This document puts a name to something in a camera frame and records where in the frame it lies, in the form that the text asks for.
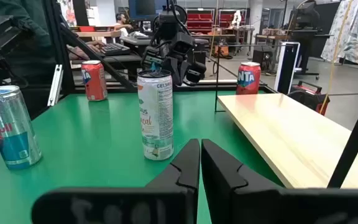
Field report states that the white Celsius can black lid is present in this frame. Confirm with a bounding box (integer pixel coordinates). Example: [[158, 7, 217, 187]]
[[136, 69, 175, 162]]

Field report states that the floral patterned curtain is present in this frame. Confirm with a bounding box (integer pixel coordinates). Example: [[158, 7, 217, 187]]
[[320, 0, 358, 66]]

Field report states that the black keyboard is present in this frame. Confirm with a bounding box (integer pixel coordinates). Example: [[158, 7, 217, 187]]
[[99, 42, 132, 57]]

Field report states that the black box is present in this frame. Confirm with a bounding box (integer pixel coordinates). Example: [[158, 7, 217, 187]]
[[252, 46, 275, 74]]

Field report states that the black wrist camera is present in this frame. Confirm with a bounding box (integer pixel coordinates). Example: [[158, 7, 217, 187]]
[[170, 32, 196, 56]]

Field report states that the red black toolbox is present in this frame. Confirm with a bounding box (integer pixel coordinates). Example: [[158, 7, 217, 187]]
[[287, 80, 331, 116]]

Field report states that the person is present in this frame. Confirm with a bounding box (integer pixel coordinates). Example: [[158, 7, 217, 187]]
[[0, 0, 106, 91], [114, 12, 134, 37]]

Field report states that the yellow cable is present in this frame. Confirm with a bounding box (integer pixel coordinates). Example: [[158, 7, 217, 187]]
[[318, 0, 354, 115]]

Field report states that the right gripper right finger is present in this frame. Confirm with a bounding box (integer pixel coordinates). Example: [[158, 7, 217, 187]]
[[201, 139, 358, 224]]

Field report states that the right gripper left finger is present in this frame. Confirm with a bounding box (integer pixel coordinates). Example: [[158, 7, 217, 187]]
[[31, 139, 201, 224]]

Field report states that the blue silver Red Bull can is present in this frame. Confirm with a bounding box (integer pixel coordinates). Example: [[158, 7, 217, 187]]
[[0, 85, 43, 170]]

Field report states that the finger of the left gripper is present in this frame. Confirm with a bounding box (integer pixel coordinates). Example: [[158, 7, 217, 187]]
[[179, 60, 190, 87], [166, 58, 181, 86]]

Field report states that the green table mat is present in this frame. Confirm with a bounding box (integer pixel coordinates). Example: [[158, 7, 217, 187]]
[[0, 90, 284, 224]]

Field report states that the black monitor on stand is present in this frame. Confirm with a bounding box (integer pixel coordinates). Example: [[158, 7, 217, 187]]
[[286, 1, 333, 80]]

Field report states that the wooden shelf black metal frame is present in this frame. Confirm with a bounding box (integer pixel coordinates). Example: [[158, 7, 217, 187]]
[[213, 42, 358, 190]]

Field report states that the blue computer monitor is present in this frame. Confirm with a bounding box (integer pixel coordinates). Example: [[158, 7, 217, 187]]
[[127, 0, 168, 21]]

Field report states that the silver metal bracket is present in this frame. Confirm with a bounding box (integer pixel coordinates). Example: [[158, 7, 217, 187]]
[[47, 64, 64, 108]]

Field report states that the red storage bin rack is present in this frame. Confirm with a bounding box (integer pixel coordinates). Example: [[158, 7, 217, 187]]
[[218, 8, 248, 32], [185, 8, 216, 35]]

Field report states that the red Fanta soda can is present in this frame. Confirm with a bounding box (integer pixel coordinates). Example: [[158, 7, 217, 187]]
[[81, 60, 109, 102], [235, 61, 262, 95]]

